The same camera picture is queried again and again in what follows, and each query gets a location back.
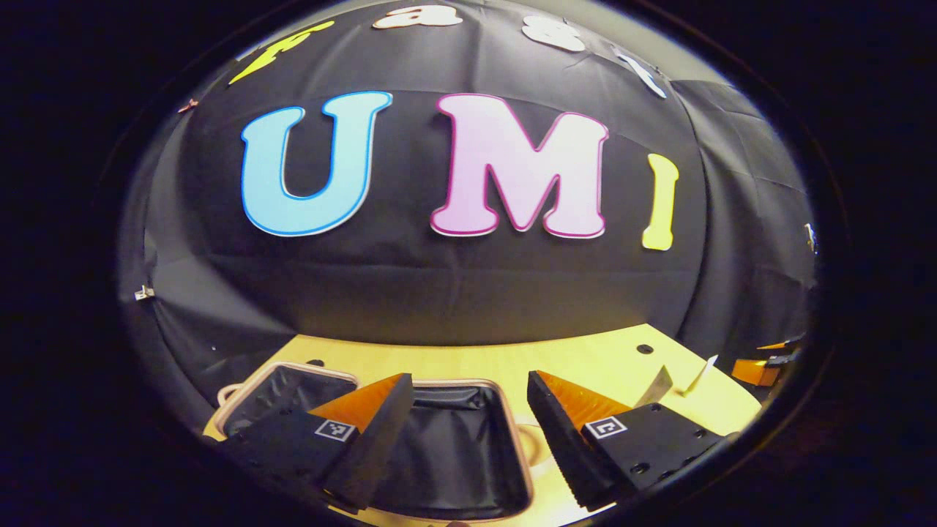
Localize pink suitcase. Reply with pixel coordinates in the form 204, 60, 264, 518
216, 361, 546, 524

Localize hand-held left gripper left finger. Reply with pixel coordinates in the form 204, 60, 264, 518
220, 373, 415, 513

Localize white tube with green cap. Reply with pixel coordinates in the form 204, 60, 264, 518
635, 365, 674, 409

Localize black backdrop cloth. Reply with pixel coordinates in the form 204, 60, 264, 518
117, 0, 819, 433

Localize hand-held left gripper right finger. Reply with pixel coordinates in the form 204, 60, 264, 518
526, 370, 739, 512

